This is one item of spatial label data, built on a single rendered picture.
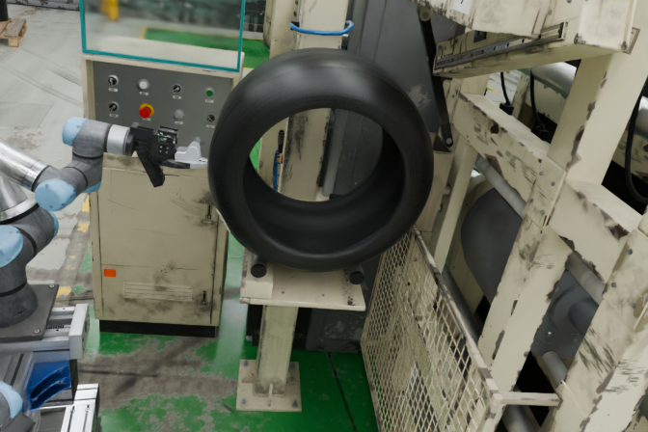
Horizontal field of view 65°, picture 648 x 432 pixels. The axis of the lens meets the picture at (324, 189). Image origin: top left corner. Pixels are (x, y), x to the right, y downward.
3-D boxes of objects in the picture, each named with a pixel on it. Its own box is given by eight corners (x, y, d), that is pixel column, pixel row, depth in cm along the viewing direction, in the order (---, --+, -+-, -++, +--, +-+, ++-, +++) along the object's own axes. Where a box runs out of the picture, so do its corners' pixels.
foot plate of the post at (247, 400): (239, 361, 230) (240, 354, 228) (298, 364, 233) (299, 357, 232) (235, 410, 206) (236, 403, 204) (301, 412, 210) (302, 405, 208)
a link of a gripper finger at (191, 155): (211, 152, 131) (175, 145, 130) (207, 173, 134) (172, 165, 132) (213, 148, 134) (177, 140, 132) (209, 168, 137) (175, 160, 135)
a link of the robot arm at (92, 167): (56, 195, 129) (58, 156, 125) (78, 177, 140) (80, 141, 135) (87, 203, 130) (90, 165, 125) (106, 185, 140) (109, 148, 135)
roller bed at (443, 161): (380, 202, 192) (397, 127, 179) (418, 205, 194) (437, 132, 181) (391, 229, 174) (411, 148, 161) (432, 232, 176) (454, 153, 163)
